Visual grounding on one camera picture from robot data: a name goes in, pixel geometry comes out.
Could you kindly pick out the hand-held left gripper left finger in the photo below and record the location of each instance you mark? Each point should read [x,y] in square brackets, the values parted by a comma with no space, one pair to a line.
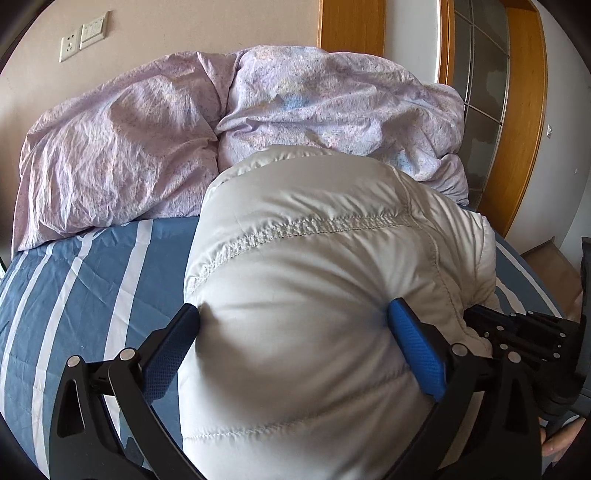
[168,350]

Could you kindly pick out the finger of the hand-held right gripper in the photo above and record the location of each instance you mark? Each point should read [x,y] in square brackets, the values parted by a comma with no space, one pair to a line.
[517,318]
[531,346]

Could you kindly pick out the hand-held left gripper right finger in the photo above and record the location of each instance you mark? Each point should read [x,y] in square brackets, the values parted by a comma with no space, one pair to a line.
[418,341]

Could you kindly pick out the white puffer jacket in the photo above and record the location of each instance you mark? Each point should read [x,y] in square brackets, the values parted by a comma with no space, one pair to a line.
[314,300]

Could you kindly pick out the person's right hand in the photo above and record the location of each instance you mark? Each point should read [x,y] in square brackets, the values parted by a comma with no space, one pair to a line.
[561,443]

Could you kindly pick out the blue white striped bed sheet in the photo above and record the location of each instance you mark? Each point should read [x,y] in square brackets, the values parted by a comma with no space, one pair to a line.
[78,286]

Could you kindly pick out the wooden framed glass door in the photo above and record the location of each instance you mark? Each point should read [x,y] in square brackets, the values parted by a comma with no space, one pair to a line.
[521,115]

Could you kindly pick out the lavender crumpled duvet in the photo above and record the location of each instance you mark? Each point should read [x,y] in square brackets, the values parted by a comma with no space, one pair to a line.
[184,134]

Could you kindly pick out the frosted glass door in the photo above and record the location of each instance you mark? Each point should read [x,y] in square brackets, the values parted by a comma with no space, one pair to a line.
[480,92]

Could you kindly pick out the white wall socket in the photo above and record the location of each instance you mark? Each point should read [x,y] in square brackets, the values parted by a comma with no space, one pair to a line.
[68,49]

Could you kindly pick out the wooden wall panel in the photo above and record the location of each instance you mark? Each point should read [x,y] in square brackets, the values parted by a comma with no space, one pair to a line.
[353,25]

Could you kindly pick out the white wall switch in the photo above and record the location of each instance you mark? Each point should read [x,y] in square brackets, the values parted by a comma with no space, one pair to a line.
[93,30]

